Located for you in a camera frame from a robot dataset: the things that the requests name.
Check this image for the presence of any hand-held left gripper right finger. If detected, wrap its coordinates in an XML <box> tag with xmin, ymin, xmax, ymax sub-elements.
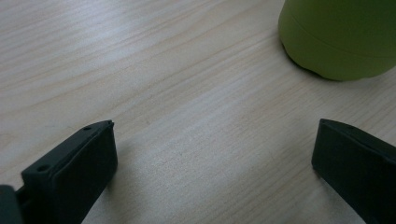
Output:
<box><xmin>311</xmin><ymin>118</ymin><xmax>396</xmax><ymax>224</ymax></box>

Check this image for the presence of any green bottle with white cap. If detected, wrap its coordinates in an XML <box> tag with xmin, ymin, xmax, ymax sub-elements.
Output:
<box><xmin>277</xmin><ymin>0</ymin><xmax>396</xmax><ymax>82</ymax></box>

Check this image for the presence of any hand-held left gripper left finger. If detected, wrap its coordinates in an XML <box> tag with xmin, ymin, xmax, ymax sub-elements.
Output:
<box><xmin>21</xmin><ymin>119</ymin><xmax>119</xmax><ymax>224</ymax></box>

